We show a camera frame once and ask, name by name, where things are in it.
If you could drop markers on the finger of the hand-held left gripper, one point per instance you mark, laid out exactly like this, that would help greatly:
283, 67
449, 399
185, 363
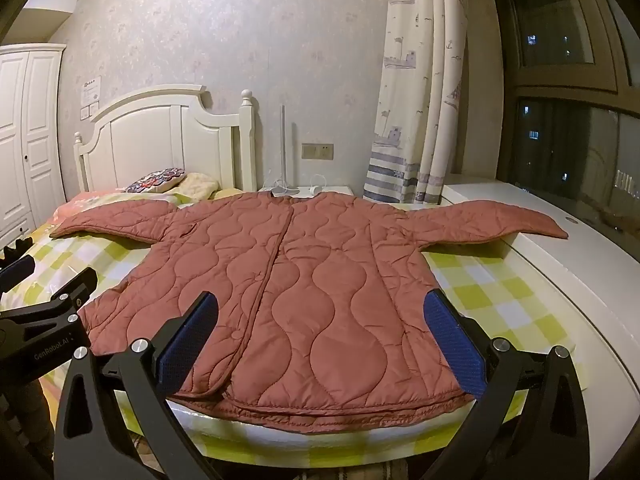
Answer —
70, 290
15, 270

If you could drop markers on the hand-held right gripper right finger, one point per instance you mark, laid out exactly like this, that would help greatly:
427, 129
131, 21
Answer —
452, 340

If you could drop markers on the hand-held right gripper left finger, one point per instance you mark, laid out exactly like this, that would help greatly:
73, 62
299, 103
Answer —
192, 330

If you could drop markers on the rust quilted jacket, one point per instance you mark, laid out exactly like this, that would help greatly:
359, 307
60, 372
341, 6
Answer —
325, 285

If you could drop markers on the green checked bed sheet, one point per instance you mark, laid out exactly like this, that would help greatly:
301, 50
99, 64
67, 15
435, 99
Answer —
475, 285

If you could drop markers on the pink blanket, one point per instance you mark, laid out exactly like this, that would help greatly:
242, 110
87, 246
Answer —
75, 207

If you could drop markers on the white wardrobe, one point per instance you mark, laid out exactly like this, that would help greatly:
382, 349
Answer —
35, 135

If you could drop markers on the patterned round cushion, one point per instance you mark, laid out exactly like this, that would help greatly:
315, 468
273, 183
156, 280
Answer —
155, 181

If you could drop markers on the white window bench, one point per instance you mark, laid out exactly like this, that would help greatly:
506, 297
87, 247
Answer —
575, 270

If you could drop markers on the yellow pillow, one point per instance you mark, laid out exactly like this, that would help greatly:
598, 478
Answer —
200, 185

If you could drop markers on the white wooden bed headboard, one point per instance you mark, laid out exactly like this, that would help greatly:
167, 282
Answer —
165, 135

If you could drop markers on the white nightstand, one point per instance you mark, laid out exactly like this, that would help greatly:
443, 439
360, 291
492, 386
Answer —
336, 189

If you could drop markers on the grey lamp stand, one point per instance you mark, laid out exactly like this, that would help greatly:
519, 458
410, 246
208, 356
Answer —
283, 150

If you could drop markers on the dark window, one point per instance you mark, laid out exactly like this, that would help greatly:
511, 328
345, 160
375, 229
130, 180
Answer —
565, 135

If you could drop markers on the printed curtain with stripes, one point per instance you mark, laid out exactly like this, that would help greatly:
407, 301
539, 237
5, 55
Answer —
415, 85

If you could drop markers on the paper notices on wall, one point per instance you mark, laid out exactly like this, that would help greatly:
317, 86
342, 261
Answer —
91, 92

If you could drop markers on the gold wall switch plate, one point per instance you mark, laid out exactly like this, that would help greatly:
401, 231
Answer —
317, 151

